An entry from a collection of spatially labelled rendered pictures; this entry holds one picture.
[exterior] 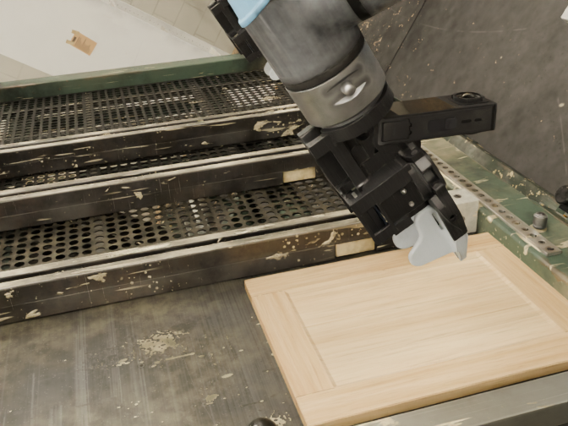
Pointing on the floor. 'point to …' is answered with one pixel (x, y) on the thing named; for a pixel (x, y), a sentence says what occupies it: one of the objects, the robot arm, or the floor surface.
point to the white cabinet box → (91, 36)
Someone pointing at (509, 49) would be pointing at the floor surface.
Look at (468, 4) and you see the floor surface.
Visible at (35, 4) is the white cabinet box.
